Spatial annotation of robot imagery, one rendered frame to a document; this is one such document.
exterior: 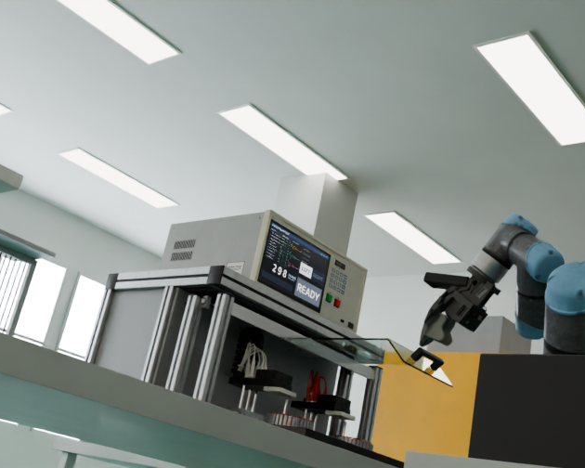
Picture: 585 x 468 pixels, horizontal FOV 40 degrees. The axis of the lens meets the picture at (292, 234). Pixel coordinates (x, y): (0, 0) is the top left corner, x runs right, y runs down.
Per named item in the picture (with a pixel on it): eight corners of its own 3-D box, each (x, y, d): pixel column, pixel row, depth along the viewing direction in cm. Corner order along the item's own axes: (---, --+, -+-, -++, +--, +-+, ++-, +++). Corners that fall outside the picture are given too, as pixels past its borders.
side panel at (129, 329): (148, 421, 185) (182, 290, 196) (138, 418, 183) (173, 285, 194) (78, 413, 203) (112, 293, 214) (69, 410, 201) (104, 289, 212)
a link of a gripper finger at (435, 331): (426, 354, 176) (452, 321, 175) (409, 339, 181) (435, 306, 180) (434, 357, 178) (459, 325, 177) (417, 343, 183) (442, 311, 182)
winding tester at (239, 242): (356, 337, 225) (368, 269, 232) (253, 285, 195) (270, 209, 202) (255, 336, 250) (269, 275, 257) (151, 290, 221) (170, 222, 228)
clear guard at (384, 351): (453, 387, 208) (456, 365, 210) (404, 362, 192) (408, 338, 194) (352, 382, 229) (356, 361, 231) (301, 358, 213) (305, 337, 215)
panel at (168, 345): (320, 463, 228) (339, 361, 238) (147, 409, 183) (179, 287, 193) (318, 463, 229) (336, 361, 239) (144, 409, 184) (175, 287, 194)
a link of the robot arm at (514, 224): (526, 217, 171) (505, 205, 179) (494, 258, 172) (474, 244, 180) (549, 236, 175) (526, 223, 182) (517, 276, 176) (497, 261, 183)
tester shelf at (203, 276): (383, 364, 229) (384, 348, 231) (219, 283, 183) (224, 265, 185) (269, 360, 258) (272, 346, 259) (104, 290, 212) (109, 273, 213)
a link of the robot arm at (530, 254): (565, 295, 167) (536, 275, 177) (568, 246, 163) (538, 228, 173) (533, 303, 165) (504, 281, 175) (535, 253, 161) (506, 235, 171)
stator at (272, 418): (321, 440, 182) (324, 424, 183) (290, 430, 174) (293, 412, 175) (284, 436, 189) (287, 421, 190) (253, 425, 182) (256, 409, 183)
